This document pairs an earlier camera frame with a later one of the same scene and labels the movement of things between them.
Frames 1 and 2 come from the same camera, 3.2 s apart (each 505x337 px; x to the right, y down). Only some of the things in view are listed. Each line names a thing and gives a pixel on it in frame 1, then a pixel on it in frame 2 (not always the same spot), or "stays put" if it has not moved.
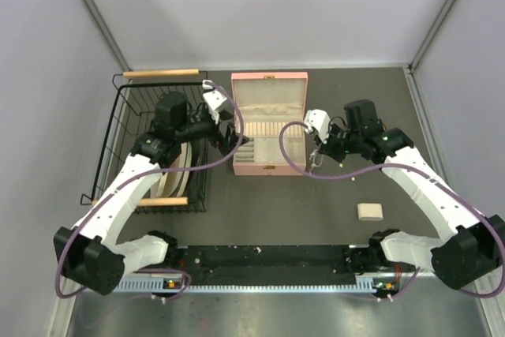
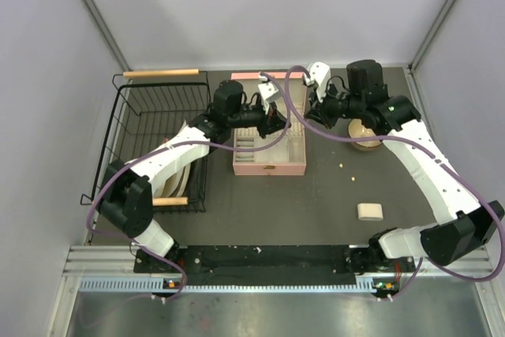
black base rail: (270, 264) stays put
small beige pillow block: (370, 211) stays put
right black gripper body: (339, 143) -> (335, 105)
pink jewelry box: (267, 101) stays put
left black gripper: (226, 144) -> (270, 123)
